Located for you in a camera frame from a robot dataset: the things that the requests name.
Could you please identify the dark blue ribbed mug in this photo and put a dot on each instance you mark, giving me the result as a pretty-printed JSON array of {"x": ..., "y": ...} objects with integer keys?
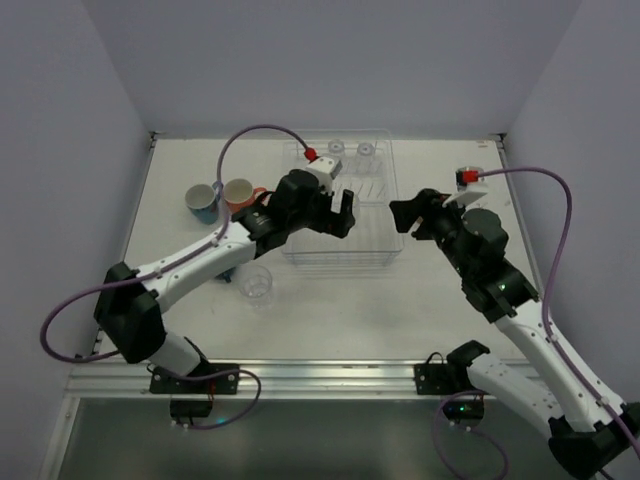
[{"x": 226, "y": 276}]

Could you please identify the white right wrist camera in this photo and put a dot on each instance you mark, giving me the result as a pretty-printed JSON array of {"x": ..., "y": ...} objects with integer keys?
[{"x": 467, "y": 194}]

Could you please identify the large clear glass tumbler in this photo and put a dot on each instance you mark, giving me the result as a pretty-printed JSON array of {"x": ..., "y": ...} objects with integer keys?
[{"x": 255, "y": 284}]

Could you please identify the clear glass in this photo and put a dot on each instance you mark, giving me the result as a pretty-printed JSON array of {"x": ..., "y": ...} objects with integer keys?
[
  {"x": 364, "y": 157},
  {"x": 336, "y": 149}
]

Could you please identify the orange ceramic mug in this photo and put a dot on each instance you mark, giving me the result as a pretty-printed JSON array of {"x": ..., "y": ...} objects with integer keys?
[{"x": 240, "y": 193}]

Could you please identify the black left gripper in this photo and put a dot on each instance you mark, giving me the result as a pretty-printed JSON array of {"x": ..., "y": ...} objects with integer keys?
[{"x": 329, "y": 215}]

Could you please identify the beige and brown ceramic cup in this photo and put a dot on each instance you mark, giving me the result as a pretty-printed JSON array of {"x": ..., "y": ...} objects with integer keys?
[{"x": 339, "y": 187}]

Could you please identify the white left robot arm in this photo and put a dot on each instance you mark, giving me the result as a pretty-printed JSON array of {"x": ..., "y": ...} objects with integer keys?
[{"x": 131, "y": 306}]

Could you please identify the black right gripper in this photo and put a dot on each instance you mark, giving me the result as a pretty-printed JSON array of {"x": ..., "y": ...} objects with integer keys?
[{"x": 422, "y": 216}]

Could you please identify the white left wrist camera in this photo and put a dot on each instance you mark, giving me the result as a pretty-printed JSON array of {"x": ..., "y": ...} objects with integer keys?
[{"x": 325, "y": 169}]

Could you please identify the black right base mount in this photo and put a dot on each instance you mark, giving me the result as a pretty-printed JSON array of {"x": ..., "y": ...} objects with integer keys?
[{"x": 439, "y": 375}]

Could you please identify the aluminium mounting rail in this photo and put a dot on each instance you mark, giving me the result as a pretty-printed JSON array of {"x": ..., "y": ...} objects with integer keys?
[{"x": 280, "y": 379}]

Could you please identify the black left controller box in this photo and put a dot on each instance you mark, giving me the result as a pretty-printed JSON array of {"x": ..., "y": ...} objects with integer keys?
[{"x": 185, "y": 412}]

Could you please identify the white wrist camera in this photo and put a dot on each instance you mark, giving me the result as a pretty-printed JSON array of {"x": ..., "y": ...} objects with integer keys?
[
  {"x": 325, "y": 169},
  {"x": 467, "y": 194}
]

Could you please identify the clear glass back left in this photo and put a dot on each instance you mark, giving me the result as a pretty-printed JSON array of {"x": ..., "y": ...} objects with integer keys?
[{"x": 336, "y": 149}]

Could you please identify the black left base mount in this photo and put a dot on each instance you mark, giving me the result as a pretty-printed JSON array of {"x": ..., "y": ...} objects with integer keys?
[{"x": 206, "y": 379}]

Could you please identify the light blue textured mug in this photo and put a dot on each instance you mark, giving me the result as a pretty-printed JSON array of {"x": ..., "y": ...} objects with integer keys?
[{"x": 202, "y": 200}]

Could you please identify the black controller box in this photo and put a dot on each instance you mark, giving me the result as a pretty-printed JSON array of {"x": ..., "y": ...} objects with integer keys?
[
  {"x": 466, "y": 412},
  {"x": 185, "y": 412}
]

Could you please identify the clear glass back right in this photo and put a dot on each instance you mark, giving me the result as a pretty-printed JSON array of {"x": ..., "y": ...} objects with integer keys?
[{"x": 364, "y": 157}]

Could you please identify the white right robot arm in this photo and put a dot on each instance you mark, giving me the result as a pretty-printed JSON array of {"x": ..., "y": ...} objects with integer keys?
[{"x": 585, "y": 423}]

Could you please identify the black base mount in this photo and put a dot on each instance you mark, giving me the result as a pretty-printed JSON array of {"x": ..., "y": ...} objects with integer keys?
[
  {"x": 206, "y": 379},
  {"x": 439, "y": 375}
]

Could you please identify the small clear glass cup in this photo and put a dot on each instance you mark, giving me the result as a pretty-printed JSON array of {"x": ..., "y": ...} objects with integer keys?
[{"x": 468, "y": 175}]

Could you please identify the black right controller box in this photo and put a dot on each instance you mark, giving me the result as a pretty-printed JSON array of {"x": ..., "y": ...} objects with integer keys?
[{"x": 466, "y": 412}]

